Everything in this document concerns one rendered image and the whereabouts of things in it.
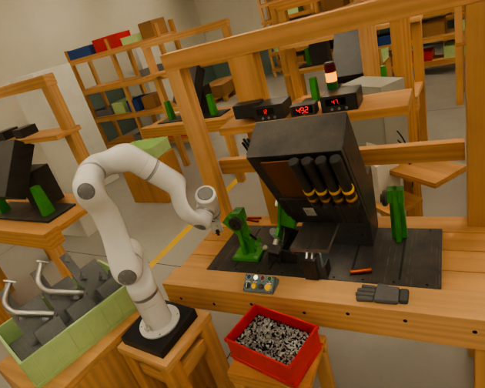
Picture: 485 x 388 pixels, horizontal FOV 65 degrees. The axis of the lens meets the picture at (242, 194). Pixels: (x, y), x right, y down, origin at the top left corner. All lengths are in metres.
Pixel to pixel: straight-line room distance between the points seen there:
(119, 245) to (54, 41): 8.37
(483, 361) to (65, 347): 1.75
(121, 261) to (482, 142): 1.54
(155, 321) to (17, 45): 7.95
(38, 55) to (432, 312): 8.79
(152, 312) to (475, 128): 1.55
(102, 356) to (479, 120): 1.98
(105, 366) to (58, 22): 8.53
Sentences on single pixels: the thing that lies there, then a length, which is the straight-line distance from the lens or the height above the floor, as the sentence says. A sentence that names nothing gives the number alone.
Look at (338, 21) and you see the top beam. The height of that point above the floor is 1.90.
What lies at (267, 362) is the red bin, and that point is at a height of 0.88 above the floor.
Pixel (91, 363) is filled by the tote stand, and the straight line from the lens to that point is 2.09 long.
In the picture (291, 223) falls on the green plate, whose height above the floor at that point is 1.13.
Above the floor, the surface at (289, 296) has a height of 0.90.
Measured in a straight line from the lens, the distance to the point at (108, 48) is 7.71.
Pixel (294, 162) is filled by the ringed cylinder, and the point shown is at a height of 1.55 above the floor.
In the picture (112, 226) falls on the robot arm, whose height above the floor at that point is 1.46.
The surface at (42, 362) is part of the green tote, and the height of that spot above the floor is 0.90.
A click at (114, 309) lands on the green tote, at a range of 2.14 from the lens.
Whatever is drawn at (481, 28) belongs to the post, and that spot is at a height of 1.76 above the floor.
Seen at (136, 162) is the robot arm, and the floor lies 1.67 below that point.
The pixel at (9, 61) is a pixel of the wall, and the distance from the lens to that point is 9.06.
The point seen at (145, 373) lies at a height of 0.68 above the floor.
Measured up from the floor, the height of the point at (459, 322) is 0.88.
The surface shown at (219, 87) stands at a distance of 10.51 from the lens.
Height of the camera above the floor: 2.05
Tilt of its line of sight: 25 degrees down
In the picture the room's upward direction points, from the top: 16 degrees counter-clockwise
